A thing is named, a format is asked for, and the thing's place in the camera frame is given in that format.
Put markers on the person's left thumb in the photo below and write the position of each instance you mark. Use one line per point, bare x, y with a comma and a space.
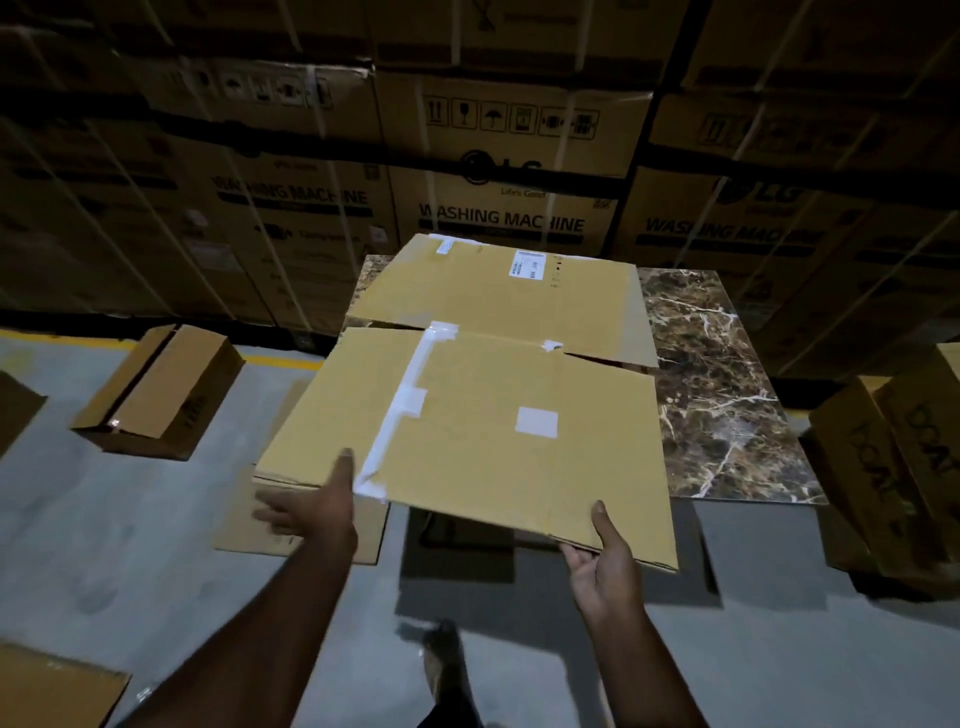
345, 476

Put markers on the person's right thumb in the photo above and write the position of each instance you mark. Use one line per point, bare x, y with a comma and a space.
604, 525

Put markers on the tall printed cardboard box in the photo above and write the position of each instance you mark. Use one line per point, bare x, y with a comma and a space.
926, 427
862, 465

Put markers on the small closed cardboard box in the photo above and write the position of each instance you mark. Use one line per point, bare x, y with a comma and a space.
165, 382

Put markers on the person's right hand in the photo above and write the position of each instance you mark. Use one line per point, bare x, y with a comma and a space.
604, 574

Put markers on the stack of large appliance cartons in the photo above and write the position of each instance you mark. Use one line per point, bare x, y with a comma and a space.
495, 150

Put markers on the brown marble table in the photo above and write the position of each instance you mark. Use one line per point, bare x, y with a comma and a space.
712, 397

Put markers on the flattened cardboard box, printed label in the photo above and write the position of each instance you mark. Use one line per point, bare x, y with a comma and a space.
480, 292

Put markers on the person's right forearm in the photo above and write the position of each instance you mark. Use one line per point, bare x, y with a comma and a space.
637, 660

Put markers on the person's foot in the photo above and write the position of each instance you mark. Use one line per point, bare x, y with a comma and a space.
444, 664

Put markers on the flat cardboard sheet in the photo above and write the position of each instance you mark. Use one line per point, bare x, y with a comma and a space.
364, 534

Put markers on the person's left hand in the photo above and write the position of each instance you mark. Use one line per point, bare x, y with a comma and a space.
322, 514

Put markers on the person's left forearm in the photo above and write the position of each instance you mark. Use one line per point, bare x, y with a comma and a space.
255, 645

